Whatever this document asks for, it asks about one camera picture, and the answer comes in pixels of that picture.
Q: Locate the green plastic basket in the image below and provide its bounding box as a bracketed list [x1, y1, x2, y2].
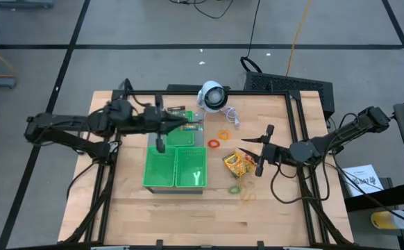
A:
[142, 145, 177, 188]
[165, 110, 197, 147]
[176, 146, 208, 188]

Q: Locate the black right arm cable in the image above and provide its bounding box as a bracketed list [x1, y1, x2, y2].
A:
[269, 162, 330, 204]

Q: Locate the white coiled lamp cable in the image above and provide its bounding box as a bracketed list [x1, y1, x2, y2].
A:
[222, 106, 241, 128]

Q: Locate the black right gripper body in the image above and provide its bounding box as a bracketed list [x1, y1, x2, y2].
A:
[255, 125, 292, 176]

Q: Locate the white printed paper sheet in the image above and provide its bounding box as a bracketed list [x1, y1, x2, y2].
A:
[342, 164, 385, 198]

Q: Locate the black aluminium table frame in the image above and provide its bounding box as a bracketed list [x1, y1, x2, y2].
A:
[62, 88, 354, 246]

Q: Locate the black looped floor cable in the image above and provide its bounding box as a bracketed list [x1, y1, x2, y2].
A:
[169, 0, 236, 20]

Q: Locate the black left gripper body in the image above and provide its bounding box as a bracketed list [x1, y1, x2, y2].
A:
[142, 95, 170, 153]

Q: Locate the yellow hanging cable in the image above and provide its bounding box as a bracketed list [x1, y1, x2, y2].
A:
[285, 0, 312, 76]

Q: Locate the green plastic organizer tray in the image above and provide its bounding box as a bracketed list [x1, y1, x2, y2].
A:
[143, 111, 205, 194]

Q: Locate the black hanging cable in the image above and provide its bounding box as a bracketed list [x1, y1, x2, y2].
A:
[239, 0, 262, 74]

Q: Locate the grey stand base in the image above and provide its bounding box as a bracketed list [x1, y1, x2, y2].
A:
[0, 0, 56, 10]

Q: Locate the yellow white cup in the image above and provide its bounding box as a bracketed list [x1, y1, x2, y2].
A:
[371, 210, 404, 231]

